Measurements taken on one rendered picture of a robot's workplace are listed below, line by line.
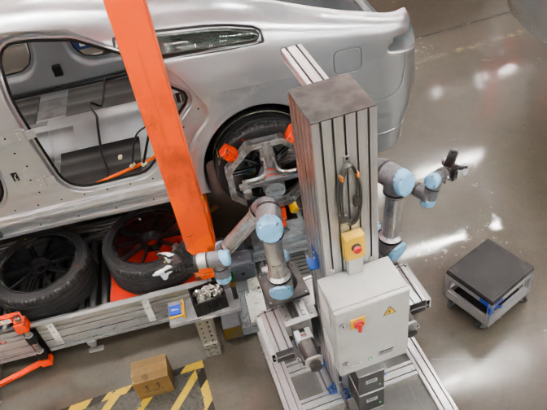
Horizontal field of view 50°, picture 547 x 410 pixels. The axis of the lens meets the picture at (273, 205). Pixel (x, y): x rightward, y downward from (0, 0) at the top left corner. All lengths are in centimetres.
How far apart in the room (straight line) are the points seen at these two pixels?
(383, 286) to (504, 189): 251
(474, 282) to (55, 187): 258
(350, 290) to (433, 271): 176
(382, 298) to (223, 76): 158
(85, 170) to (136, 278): 89
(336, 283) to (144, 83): 123
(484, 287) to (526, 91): 274
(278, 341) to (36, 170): 176
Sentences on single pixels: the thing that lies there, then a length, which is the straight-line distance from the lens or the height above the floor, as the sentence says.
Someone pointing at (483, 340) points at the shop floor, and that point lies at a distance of 389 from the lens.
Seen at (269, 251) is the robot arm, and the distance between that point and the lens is 263.
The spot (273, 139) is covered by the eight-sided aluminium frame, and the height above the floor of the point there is 112.
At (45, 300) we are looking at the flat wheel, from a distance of 396.
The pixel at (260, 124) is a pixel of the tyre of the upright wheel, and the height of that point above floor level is 118.
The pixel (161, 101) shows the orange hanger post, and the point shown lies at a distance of 279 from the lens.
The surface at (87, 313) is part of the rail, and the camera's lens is 388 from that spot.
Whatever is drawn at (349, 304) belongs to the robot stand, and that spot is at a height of 123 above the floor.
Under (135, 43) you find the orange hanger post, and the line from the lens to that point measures 265.
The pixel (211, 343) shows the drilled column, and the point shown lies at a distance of 378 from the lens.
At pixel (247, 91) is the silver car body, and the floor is 142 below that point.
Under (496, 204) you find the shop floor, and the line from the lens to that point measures 472.
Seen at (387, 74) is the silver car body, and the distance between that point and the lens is 363.
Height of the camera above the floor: 318
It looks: 42 degrees down
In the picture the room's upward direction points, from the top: 10 degrees counter-clockwise
